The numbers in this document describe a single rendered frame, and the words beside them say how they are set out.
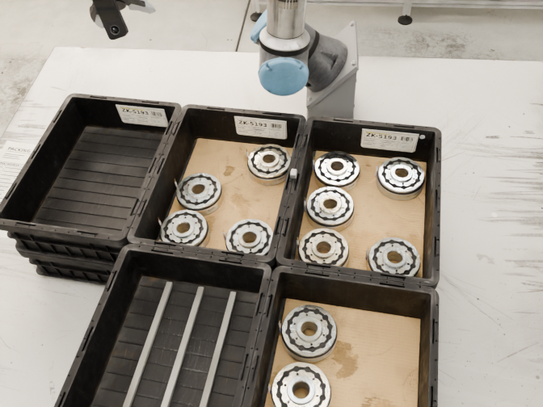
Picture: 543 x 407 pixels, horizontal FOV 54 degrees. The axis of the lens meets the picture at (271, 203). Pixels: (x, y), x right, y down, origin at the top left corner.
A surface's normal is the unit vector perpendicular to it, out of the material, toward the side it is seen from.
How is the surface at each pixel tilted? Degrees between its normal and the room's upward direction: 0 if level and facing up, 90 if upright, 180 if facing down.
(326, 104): 90
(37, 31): 0
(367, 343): 0
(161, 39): 0
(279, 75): 93
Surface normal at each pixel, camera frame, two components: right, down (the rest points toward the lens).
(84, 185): -0.06, -0.60
